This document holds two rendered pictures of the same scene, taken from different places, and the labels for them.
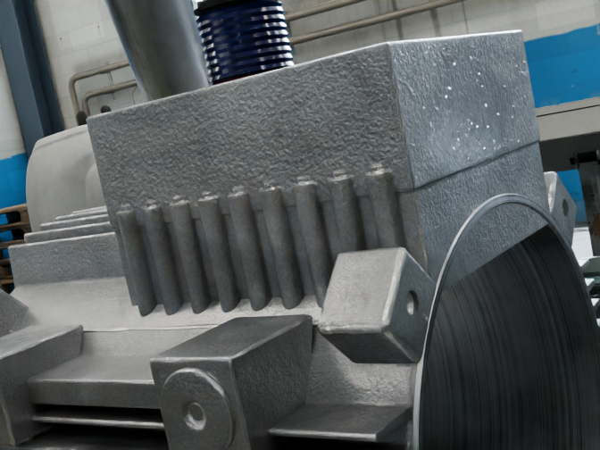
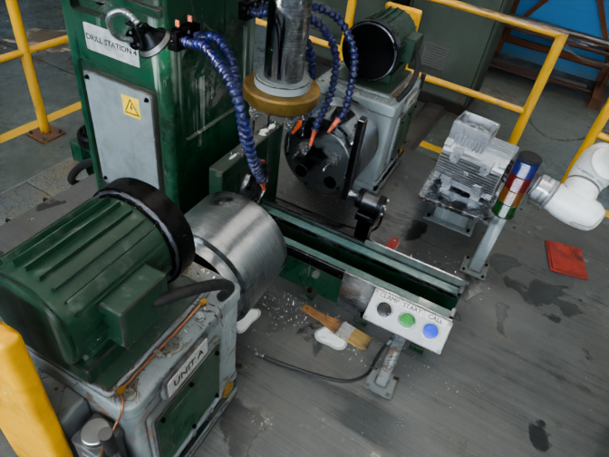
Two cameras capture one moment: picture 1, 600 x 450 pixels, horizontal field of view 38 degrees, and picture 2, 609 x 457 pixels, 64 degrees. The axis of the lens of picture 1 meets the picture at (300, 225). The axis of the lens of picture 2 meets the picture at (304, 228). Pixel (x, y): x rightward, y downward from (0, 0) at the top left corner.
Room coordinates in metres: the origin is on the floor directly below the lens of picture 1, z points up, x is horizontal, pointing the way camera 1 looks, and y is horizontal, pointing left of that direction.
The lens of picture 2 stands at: (1.65, -0.68, 1.83)
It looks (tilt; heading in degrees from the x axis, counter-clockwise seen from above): 41 degrees down; 172
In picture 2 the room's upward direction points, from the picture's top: 9 degrees clockwise
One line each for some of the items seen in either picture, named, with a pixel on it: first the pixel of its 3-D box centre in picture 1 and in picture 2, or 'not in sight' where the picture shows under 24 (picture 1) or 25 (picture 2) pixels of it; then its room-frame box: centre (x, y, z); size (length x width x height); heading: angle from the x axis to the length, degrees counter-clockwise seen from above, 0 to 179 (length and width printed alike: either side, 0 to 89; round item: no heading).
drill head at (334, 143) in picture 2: not in sight; (335, 140); (0.32, -0.45, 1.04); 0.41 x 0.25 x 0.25; 151
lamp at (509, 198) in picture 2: not in sight; (512, 193); (0.61, 0.01, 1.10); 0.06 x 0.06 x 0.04
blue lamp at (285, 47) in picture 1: (245, 43); (526, 166); (0.61, 0.01, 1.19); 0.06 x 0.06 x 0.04
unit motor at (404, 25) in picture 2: not in sight; (386, 77); (0.07, -0.27, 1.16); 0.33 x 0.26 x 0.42; 151
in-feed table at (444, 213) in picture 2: not in sight; (457, 201); (0.34, 0.01, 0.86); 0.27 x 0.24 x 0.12; 151
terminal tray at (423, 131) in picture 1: (327, 174); (473, 132); (0.31, -0.01, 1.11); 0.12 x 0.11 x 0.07; 54
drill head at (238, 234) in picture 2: not in sight; (206, 272); (0.92, -0.78, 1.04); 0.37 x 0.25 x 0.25; 151
